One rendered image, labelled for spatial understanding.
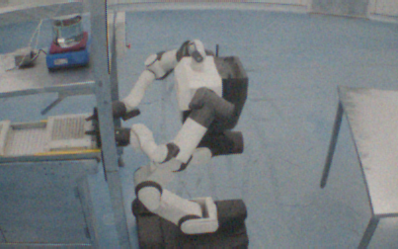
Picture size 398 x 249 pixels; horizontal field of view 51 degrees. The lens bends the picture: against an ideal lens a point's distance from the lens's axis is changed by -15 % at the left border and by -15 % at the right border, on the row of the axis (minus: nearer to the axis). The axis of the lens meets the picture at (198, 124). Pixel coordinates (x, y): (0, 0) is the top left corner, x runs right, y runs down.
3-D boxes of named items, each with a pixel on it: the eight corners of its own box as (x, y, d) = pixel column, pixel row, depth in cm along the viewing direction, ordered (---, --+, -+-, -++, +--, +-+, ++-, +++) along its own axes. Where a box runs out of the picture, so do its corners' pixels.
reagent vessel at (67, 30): (86, 31, 203) (84, -5, 192) (83, 45, 191) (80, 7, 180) (54, 36, 201) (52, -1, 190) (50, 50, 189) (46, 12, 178)
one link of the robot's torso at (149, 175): (146, 187, 258) (212, 137, 245) (148, 209, 244) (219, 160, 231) (126, 172, 250) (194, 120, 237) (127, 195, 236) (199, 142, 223)
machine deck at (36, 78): (99, 47, 217) (99, 41, 215) (95, 90, 187) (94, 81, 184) (-12, 63, 209) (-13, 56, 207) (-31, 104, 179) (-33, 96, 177)
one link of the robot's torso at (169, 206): (203, 204, 275) (149, 158, 249) (209, 228, 259) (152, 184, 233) (183, 216, 279) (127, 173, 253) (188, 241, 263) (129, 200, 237)
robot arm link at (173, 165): (153, 158, 215) (175, 180, 200) (136, 150, 208) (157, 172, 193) (166, 138, 214) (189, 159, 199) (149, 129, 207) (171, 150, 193)
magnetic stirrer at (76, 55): (92, 44, 212) (91, 28, 206) (89, 66, 195) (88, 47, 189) (53, 49, 209) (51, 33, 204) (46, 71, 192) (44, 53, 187)
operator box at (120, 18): (125, 46, 302) (124, 11, 287) (125, 58, 289) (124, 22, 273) (117, 47, 301) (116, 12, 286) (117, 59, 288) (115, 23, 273)
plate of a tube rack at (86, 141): (43, 149, 210) (42, 145, 209) (48, 119, 230) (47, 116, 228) (91, 146, 213) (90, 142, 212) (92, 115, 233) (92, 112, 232)
